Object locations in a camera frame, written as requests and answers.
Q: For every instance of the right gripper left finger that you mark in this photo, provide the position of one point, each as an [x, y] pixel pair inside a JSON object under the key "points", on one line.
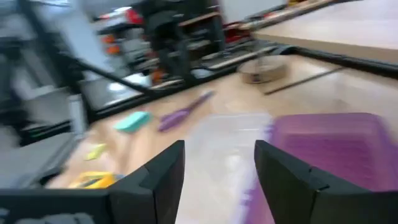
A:
{"points": [[155, 193]]}

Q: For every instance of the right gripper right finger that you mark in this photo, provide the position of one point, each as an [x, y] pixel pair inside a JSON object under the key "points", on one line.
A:
{"points": [[295, 199]]}

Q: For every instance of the purple perforated plastic lid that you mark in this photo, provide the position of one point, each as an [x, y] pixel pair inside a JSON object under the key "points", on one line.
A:
{"points": [[326, 149]]}

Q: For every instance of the yellow green crayon box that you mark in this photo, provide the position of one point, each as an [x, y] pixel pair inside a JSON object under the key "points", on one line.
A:
{"points": [[93, 180]]}

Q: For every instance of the small yellow eraser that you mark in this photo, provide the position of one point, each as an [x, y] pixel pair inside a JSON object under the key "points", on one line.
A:
{"points": [[95, 152]]}

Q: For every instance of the teal sticky note pad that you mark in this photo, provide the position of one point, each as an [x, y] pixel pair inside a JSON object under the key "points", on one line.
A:
{"points": [[133, 122]]}

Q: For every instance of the clear plastic box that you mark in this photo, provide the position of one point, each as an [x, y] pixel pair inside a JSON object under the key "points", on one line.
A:
{"points": [[224, 161]]}

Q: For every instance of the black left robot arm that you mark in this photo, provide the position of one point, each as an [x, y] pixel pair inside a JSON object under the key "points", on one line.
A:
{"points": [[178, 62]]}

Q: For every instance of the white shade table lamp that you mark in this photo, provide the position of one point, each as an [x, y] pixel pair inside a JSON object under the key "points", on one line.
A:
{"points": [[264, 70]]}

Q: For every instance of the wooden shelf black legs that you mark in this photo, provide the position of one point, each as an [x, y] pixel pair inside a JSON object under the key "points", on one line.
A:
{"points": [[335, 28]]}

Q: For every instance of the black metal table frame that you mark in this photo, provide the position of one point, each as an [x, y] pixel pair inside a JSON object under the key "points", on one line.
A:
{"points": [[168, 89]]}

